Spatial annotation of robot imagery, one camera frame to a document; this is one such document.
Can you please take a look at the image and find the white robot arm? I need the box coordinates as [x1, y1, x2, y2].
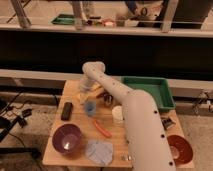
[80, 61, 176, 171]

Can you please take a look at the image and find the yellow banana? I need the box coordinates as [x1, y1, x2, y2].
[92, 84, 102, 92]

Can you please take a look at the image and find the brown dried item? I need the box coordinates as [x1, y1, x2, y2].
[96, 92, 107, 98]

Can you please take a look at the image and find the blue small cup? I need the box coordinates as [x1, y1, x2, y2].
[83, 101, 96, 117]

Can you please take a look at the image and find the black rectangular block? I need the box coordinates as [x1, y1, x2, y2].
[61, 102, 73, 121]

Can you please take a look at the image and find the white cup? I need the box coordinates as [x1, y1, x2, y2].
[112, 106, 123, 124]

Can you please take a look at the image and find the wooden table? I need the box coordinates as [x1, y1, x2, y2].
[43, 81, 194, 171]

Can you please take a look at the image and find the orange carrot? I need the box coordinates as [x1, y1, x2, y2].
[92, 119, 112, 138]

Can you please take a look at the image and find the purple bowl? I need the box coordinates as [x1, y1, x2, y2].
[52, 124, 82, 155]

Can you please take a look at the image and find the red bowl in background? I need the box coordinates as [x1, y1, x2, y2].
[103, 21, 115, 27]

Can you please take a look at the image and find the green tray in background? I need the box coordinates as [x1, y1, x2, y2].
[51, 14, 74, 25]

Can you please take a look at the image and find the grey blue cloth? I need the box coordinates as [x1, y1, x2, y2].
[85, 139, 114, 165]

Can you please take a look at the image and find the green plastic tray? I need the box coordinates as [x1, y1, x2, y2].
[121, 76, 175, 112]

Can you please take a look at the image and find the red orange bowl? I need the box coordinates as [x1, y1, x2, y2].
[167, 135, 193, 165]

